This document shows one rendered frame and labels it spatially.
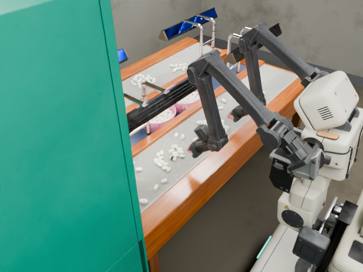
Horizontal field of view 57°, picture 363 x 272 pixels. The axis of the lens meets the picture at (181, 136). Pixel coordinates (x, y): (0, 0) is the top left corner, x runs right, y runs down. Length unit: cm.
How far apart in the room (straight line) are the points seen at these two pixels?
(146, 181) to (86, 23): 108
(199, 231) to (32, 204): 167
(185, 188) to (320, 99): 77
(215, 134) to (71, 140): 74
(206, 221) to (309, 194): 112
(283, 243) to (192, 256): 60
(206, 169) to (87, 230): 82
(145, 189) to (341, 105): 96
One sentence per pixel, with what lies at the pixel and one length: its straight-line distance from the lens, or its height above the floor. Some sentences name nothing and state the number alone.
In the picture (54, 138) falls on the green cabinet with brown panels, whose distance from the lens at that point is 85.
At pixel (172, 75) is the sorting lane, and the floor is 74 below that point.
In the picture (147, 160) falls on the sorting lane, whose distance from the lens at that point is 184.
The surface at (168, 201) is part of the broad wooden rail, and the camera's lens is 160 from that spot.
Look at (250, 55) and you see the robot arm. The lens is 169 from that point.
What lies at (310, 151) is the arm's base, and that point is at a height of 122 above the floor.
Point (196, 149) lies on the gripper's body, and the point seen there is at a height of 92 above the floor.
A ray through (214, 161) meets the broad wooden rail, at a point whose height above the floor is 76.
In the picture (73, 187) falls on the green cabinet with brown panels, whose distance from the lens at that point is 97.
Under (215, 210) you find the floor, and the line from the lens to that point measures 255.
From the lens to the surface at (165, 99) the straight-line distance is 168.
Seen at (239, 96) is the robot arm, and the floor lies 134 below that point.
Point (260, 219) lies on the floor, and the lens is 255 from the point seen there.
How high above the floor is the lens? 199
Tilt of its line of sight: 39 degrees down
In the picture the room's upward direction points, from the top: 1 degrees counter-clockwise
